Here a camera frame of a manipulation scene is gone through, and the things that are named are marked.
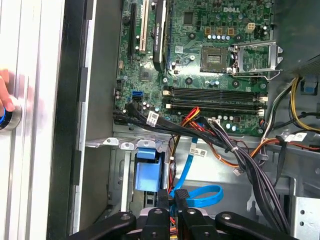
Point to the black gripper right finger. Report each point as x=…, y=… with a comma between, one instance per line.
x=192, y=222

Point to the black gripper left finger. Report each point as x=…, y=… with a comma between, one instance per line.
x=158, y=220

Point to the hard disk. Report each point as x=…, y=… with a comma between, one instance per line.
x=148, y=172

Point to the metal disk bay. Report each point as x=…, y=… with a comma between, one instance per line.
x=122, y=175

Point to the black RAM slot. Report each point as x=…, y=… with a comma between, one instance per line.
x=215, y=95
x=215, y=108
x=215, y=90
x=215, y=103

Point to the black expansion slot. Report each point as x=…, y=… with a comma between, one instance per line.
x=131, y=32

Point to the white expansion slot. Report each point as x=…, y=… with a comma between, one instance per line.
x=143, y=27

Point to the person's hand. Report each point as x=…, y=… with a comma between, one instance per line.
x=5, y=92

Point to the metal optical drive cage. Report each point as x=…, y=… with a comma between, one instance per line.
x=306, y=217

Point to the blue data port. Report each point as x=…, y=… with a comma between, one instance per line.
x=137, y=93

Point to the black PC case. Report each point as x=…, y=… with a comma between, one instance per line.
x=67, y=120

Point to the green motherboard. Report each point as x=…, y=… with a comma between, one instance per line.
x=185, y=82

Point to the socket locking lever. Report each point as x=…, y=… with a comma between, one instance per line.
x=260, y=74

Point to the CPU socket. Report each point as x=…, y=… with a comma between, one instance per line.
x=215, y=59

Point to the blue plastic clip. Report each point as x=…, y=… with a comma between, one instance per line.
x=310, y=85

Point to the black graphics card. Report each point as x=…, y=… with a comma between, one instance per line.
x=159, y=37

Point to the metal socket cover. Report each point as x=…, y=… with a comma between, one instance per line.
x=272, y=56

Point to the grey power supply unit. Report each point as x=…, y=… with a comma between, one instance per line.
x=295, y=30

